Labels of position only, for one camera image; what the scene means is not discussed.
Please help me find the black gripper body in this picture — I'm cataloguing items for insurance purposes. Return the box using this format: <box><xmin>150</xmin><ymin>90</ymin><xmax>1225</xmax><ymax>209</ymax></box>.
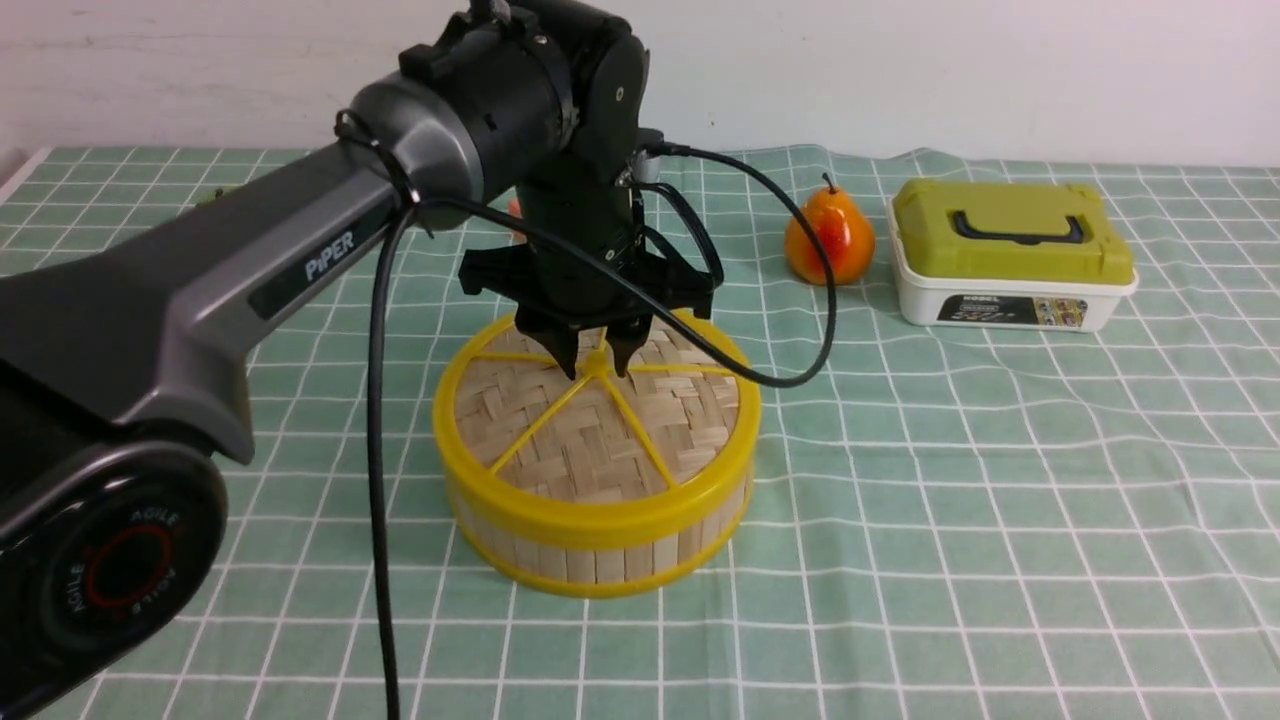
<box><xmin>460</xmin><ymin>152</ymin><xmax>717</xmax><ymax>331</ymax></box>

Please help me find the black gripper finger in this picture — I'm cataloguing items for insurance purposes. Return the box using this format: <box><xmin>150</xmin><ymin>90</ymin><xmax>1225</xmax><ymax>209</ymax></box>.
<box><xmin>515</xmin><ymin>310</ymin><xmax>580</xmax><ymax>380</ymax></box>

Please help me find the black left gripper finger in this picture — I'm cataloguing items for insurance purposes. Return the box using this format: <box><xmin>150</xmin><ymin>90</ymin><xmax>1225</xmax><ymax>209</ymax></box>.
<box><xmin>604</xmin><ymin>318</ymin><xmax>652</xmax><ymax>378</ymax></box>

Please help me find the yellow bamboo steamer lid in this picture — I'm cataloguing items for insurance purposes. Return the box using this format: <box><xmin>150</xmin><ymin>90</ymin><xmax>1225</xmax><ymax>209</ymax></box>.
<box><xmin>434</xmin><ymin>318</ymin><xmax>762</xmax><ymax>551</ymax></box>

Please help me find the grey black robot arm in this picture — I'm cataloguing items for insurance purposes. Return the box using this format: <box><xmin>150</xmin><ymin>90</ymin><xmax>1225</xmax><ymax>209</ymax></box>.
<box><xmin>1</xmin><ymin>1</ymin><xmax>717</xmax><ymax>719</ymax></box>

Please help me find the yellow bamboo steamer base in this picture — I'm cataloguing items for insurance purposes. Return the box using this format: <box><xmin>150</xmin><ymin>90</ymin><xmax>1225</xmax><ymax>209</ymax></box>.
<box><xmin>447</xmin><ymin>474</ymin><xmax>753</xmax><ymax>600</ymax></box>

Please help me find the white box with green lid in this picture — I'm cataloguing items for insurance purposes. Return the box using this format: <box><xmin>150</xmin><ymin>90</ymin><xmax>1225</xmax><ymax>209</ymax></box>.
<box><xmin>886</xmin><ymin>178</ymin><xmax>1139</xmax><ymax>333</ymax></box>

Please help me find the orange foam cube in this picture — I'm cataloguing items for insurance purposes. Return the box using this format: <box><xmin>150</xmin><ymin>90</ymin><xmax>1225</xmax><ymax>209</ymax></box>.
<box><xmin>507</xmin><ymin>199</ymin><xmax>526</xmax><ymax>243</ymax></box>

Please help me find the orange toy pear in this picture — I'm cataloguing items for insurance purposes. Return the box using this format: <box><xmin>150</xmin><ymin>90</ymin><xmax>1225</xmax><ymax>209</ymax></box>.
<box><xmin>783</xmin><ymin>172</ymin><xmax>876</xmax><ymax>286</ymax></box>

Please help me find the black cable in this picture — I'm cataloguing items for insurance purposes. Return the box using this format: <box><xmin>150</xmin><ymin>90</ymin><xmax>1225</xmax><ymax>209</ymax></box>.
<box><xmin>333</xmin><ymin>108</ymin><xmax>838</xmax><ymax>720</ymax></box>

